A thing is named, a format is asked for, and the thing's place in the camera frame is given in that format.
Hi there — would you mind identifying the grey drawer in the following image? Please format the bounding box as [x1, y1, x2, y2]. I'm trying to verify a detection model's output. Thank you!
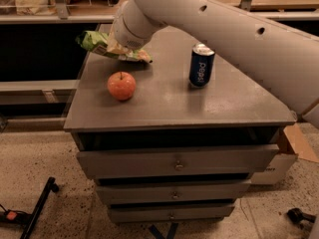
[108, 204, 234, 223]
[77, 144, 279, 179]
[97, 179, 251, 205]

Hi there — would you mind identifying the bottom grey drawer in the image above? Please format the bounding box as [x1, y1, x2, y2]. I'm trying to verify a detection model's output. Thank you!
[108, 204, 234, 223]

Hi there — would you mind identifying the black stand leg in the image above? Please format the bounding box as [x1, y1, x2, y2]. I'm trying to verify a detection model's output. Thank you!
[0, 177, 59, 239]

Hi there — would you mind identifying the cardboard box on floor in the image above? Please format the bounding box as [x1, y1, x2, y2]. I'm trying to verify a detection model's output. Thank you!
[251, 123, 319, 185]

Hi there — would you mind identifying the top grey drawer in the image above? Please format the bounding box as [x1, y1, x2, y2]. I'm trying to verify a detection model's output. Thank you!
[77, 144, 279, 179]

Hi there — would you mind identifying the metal shelf rail frame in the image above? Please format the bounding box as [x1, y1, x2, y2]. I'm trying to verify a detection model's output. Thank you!
[0, 0, 319, 26]

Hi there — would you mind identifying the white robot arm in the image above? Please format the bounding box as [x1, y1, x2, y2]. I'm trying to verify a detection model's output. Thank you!
[109, 0, 319, 127]

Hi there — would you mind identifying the grey drawer cabinet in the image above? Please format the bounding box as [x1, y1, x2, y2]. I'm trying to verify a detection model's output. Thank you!
[65, 28, 295, 210]

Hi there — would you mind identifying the green rice chip bag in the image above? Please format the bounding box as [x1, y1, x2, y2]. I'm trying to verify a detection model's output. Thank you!
[76, 31, 153, 63]

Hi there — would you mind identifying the middle grey drawer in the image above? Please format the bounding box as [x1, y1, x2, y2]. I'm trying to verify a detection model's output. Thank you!
[97, 179, 251, 205]

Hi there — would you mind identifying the red apple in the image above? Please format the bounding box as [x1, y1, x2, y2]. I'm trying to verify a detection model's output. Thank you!
[107, 72, 136, 101]

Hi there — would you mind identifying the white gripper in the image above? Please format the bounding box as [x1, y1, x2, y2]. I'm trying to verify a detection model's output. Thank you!
[107, 0, 166, 55]

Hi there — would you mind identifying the blue pepsi can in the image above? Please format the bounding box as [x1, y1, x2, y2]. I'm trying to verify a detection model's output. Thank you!
[188, 43, 215, 88]

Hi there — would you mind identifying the black caster wheel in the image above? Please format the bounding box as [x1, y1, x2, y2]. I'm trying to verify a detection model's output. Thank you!
[287, 208, 316, 224]

